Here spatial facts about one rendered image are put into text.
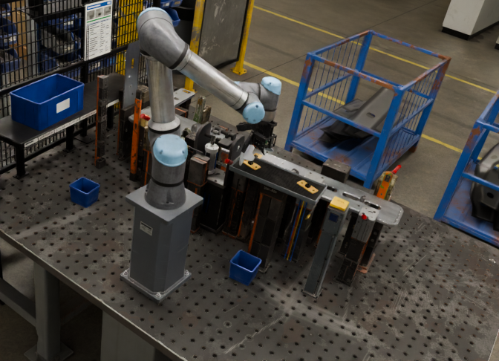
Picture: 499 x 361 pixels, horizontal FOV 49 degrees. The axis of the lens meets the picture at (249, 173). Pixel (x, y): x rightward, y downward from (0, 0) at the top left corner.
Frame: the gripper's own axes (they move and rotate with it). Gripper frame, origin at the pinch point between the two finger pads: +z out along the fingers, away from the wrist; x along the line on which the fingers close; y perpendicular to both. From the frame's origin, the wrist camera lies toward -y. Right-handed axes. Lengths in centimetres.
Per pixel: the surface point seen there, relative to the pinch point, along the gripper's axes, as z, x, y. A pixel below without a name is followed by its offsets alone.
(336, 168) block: 15, 51, 13
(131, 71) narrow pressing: -1, 10, -89
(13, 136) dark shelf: 15, -54, -84
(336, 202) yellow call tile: 2.0, 7.9, 37.0
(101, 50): 0, 14, -119
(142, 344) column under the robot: 69, -51, 2
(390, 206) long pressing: 18, 50, 43
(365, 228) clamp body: 17, 24, 45
